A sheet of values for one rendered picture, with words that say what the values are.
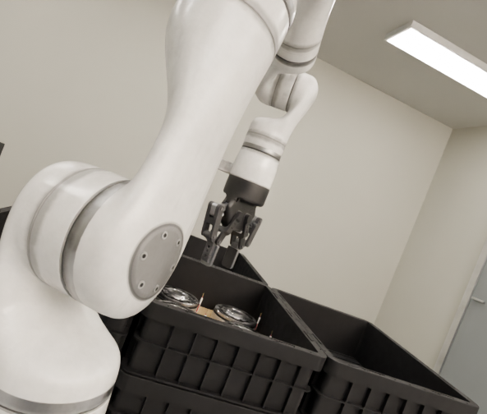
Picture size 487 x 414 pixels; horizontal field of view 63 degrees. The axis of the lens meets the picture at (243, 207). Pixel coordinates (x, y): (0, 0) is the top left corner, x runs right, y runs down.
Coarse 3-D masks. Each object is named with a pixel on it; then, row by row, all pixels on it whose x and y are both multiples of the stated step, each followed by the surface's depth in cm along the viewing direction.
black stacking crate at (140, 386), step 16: (128, 384) 56; (144, 384) 57; (160, 384) 57; (112, 400) 59; (128, 400) 58; (144, 400) 58; (160, 400) 57; (176, 400) 58; (192, 400) 58; (208, 400) 58; (224, 400) 59
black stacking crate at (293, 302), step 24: (312, 312) 101; (336, 336) 103; (360, 336) 104; (360, 360) 102; (384, 360) 93; (408, 360) 86; (312, 384) 65; (336, 384) 63; (432, 384) 77; (312, 408) 63; (336, 408) 63; (360, 408) 63; (384, 408) 64; (408, 408) 66; (432, 408) 66
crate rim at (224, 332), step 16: (224, 272) 97; (160, 304) 56; (160, 320) 56; (176, 320) 57; (192, 320) 57; (208, 320) 57; (208, 336) 58; (224, 336) 58; (240, 336) 58; (256, 336) 59; (304, 336) 69; (272, 352) 59; (288, 352) 60; (304, 352) 60; (320, 352) 63; (320, 368) 61
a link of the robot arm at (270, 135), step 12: (300, 84) 64; (312, 84) 64; (300, 96) 64; (312, 96) 65; (288, 108) 66; (300, 108) 64; (264, 120) 65; (276, 120) 65; (288, 120) 64; (300, 120) 67; (252, 132) 65; (264, 132) 64; (276, 132) 64; (288, 132) 66; (252, 144) 65; (264, 144) 64; (276, 144) 65; (276, 156) 65
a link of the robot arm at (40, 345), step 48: (48, 192) 25; (96, 192) 25; (0, 240) 26; (48, 240) 24; (0, 288) 26; (48, 288) 29; (0, 336) 26; (48, 336) 27; (96, 336) 30; (0, 384) 25; (48, 384) 25; (96, 384) 27
